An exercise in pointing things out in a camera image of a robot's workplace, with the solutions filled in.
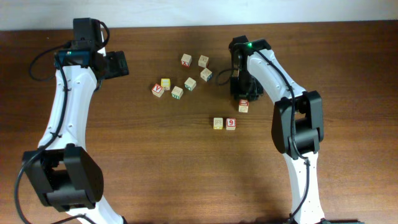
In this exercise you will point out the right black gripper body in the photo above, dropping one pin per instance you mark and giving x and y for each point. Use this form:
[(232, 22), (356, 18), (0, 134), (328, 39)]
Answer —
[(244, 86)]

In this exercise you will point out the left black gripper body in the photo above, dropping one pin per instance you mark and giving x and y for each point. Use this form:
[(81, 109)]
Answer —
[(116, 67)]

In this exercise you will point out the wooden block red U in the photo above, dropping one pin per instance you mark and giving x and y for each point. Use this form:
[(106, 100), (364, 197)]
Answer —
[(243, 106)]

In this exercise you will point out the wooden block red 9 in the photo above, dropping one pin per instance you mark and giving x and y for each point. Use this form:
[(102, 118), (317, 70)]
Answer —
[(230, 124)]

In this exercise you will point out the wooden block blue side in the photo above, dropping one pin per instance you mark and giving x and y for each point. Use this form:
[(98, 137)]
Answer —
[(206, 74)]

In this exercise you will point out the wooden block yellow K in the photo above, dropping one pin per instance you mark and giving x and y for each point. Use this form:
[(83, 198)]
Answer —
[(217, 123)]

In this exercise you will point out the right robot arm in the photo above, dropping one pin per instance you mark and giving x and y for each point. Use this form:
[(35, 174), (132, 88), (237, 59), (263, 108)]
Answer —
[(297, 123)]

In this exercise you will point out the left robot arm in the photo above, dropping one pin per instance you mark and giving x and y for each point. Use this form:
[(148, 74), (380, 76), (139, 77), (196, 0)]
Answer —
[(60, 170)]

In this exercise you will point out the plain wooden block top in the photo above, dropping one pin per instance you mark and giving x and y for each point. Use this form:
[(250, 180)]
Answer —
[(203, 61)]

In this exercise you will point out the wooden block red A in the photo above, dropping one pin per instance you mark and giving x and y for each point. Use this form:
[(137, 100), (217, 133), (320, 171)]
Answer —
[(157, 90)]

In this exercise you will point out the wooden block teal side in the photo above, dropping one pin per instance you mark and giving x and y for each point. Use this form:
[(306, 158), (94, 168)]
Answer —
[(190, 84)]

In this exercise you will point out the wooden block red X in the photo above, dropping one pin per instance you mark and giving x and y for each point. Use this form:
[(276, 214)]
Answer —
[(186, 60)]

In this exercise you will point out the wooden block green side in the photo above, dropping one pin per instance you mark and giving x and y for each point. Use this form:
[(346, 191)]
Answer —
[(177, 92)]

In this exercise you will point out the wooden block yellow frame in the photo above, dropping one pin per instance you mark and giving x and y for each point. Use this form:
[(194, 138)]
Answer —
[(165, 83)]

